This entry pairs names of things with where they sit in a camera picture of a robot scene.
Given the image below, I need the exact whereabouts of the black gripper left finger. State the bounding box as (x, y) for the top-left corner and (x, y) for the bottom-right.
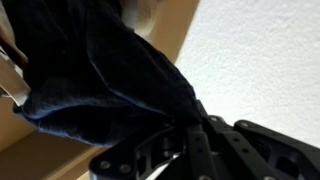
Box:
(88, 120), (188, 180)

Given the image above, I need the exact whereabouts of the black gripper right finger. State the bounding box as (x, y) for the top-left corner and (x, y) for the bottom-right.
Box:
(156, 99), (320, 180)

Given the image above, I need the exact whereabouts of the black fabric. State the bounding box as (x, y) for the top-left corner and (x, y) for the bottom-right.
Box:
(1, 0), (204, 148)

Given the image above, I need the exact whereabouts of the brown paper grocery bag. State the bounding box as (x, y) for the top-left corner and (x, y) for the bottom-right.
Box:
(0, 0), (32, 107)

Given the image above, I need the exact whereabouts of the brown leather sofa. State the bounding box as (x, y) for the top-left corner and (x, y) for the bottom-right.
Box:
(0, 0), (201, 180)

